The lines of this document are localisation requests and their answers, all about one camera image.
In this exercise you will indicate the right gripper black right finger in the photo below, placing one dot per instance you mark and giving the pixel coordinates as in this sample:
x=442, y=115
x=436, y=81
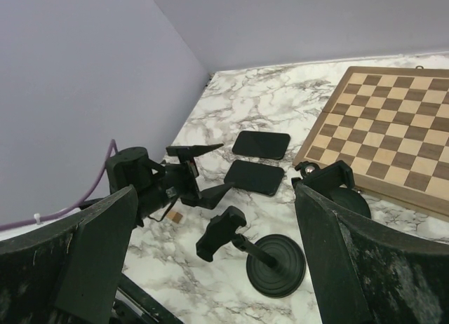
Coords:
x=365, y=272

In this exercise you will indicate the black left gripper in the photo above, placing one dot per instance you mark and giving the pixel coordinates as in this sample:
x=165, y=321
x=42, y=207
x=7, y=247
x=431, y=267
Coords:
x=180, y=179

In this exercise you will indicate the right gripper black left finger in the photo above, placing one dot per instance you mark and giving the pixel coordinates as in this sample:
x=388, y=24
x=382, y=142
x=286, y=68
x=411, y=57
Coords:
x=68, y=271

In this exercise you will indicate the black phone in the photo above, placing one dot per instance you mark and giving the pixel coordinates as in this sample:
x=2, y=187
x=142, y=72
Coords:
x=255, y=177

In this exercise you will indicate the black smartphone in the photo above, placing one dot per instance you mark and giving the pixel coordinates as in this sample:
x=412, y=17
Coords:
x=261, y=144

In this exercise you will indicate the black phone stand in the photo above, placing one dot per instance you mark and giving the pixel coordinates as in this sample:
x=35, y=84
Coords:
x=335, y=182
x=275, y=264

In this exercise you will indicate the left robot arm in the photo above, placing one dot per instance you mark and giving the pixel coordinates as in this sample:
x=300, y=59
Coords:
x=161, y=185

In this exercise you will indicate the small wooden cube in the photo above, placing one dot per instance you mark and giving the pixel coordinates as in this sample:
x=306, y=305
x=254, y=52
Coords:
x=175, y=217

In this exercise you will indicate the wooden chessboard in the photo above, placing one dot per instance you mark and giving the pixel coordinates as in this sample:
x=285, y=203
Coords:
x=390, y=126

